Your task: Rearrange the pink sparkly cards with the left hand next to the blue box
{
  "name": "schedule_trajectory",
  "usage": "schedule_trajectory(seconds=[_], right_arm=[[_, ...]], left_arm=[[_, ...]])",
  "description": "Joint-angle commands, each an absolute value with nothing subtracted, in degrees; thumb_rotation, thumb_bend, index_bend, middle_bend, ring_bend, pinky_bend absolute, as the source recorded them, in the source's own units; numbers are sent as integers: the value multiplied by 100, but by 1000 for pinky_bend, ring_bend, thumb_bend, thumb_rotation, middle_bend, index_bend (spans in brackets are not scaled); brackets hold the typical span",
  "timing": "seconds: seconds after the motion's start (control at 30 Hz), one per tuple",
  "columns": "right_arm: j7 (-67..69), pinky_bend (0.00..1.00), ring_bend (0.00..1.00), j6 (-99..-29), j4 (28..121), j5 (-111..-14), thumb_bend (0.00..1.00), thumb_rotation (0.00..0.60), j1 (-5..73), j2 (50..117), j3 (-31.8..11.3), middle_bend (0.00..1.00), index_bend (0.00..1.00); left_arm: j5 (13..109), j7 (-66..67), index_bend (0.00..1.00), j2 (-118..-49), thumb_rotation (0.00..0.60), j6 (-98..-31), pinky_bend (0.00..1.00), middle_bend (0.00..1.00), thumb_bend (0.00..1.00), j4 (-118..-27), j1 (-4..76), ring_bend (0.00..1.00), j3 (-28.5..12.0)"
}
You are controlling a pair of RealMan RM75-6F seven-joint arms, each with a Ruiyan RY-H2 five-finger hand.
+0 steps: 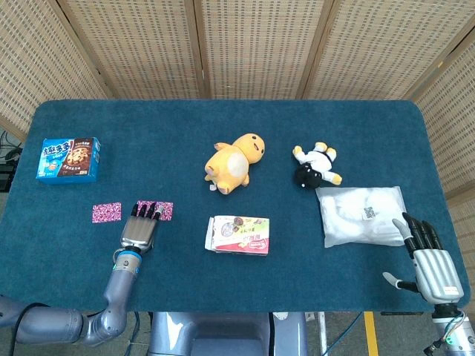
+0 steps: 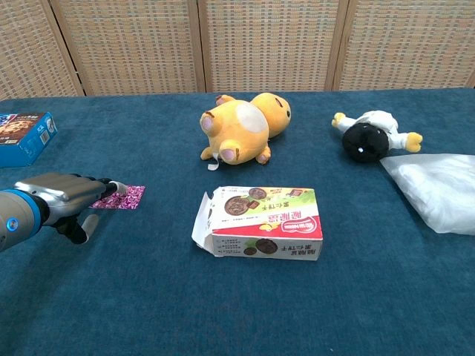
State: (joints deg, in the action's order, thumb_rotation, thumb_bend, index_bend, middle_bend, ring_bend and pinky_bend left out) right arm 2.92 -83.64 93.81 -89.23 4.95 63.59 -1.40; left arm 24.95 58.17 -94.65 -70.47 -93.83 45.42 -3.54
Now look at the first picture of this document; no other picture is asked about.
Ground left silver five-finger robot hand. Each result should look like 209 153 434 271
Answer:
120 201 166 252

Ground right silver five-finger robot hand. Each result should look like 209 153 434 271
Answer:
381 212 465 306

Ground pink patterned wrapper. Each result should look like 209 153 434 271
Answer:
91 202 123 225
136 200 174 223

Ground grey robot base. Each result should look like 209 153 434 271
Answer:
148 311 309 356

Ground teal table cloth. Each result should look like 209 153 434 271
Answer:
0 99 471 314

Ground white plastic bag package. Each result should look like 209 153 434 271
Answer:
315 185 409 248

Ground red and white snack box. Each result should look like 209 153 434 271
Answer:
203 215 271 257

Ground blue chocolate cookie box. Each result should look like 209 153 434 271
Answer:
36 136 103 185

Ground yellow bear plush toy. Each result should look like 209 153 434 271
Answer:
203 133 266 196

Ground black equipment box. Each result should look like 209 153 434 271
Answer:
0 162 16 192

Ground black and white plush toy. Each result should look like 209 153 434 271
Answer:
292 141 344 188

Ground woven rattan folding screen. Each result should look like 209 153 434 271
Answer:
0 0 475 283

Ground blue cable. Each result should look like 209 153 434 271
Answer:
127 312 141 356
326 312 364 356

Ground white metal post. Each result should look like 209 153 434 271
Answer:
318 312 329 356

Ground black cable bundle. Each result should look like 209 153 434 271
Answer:
0 129 24 162

